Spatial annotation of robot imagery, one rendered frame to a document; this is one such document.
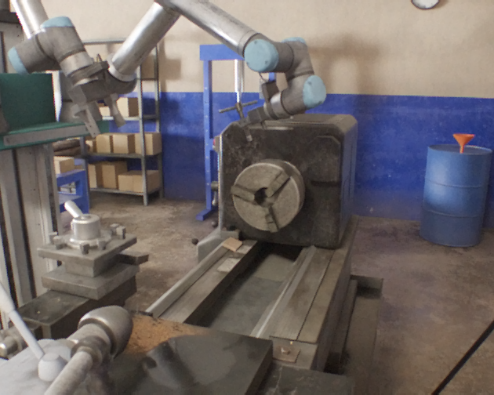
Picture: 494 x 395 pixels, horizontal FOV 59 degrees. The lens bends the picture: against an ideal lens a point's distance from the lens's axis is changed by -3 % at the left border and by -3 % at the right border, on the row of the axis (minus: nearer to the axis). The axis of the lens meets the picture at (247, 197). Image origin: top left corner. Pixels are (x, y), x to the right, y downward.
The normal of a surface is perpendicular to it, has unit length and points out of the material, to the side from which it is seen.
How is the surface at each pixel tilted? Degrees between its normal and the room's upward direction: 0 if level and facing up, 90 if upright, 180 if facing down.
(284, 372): 0
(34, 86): 90
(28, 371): 0
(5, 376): 0
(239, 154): 90
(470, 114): 90
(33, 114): 90
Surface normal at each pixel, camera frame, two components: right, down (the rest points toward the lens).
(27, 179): 0.89, 0.12
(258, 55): -0.59, 0.25
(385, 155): -0.33, 0.25
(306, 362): 0.00, -0.97
